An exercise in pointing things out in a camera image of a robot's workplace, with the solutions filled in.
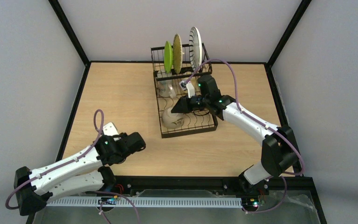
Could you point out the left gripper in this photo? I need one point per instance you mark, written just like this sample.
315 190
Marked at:
133 141

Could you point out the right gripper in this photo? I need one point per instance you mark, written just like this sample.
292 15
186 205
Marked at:
190 103

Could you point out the white ceramic bowl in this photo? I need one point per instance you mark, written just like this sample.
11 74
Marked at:
172 120

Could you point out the clear glass cup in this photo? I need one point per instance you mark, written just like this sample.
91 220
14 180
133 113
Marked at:
165 87

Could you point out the yellow mug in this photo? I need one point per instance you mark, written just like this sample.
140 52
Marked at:
193 81

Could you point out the green plate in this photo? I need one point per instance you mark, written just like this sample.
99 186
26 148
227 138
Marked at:
168 57

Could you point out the round bamboo tray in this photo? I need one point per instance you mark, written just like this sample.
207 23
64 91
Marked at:
177 54

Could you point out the blue striped white plate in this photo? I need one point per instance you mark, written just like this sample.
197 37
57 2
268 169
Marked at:
195 48

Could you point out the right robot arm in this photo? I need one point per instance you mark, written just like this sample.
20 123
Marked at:
278 143

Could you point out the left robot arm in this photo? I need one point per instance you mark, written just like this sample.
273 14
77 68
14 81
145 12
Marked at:
87 170

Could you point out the left circuit board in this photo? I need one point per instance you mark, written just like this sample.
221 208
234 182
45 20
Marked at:
108 200

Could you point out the circuit board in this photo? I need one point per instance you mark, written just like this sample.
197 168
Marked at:
252 202
108 200

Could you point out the right circuit board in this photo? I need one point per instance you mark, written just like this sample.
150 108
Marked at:
252 202

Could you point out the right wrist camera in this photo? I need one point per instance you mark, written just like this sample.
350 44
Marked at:
190 90

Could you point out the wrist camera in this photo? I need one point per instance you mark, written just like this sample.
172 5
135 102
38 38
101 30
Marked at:
190 90
110 130

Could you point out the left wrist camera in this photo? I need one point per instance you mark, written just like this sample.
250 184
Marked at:
110 130

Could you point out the white slotted cable duct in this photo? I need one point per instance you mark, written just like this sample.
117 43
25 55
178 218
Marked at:
150 202

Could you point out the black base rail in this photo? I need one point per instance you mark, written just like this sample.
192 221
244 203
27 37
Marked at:
232 186

